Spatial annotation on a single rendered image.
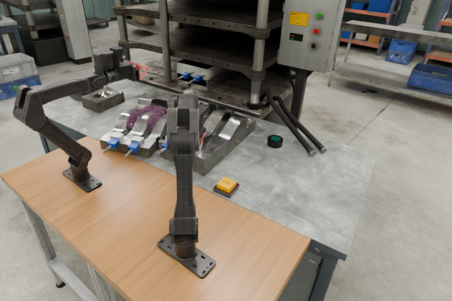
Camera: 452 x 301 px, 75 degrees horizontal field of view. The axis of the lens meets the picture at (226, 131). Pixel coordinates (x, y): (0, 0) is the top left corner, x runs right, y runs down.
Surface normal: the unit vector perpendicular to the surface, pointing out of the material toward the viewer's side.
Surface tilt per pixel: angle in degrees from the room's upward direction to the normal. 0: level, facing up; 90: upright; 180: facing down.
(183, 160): 70
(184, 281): 0
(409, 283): 0
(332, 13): 90
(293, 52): 90
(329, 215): 0
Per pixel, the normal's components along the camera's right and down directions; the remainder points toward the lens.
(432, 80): -0.62, 0.43
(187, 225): 0.07, 0.19
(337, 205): 0.04, -0.86
